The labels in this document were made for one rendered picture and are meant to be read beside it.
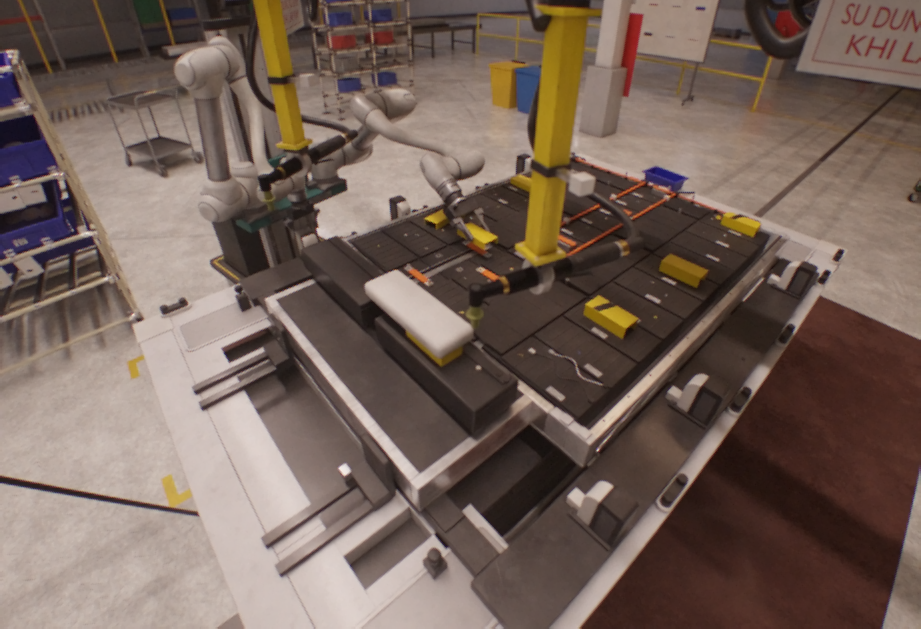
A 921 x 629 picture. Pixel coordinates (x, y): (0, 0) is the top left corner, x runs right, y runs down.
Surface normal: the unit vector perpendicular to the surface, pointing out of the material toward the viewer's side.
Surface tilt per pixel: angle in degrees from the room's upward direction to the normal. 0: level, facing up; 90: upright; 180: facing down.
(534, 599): 0
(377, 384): 0
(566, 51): 90
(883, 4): 90
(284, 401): 0
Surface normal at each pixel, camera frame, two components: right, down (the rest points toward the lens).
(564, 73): 0.44, 0.53
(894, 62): -0.43, 0.54
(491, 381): 0.00, -0.81
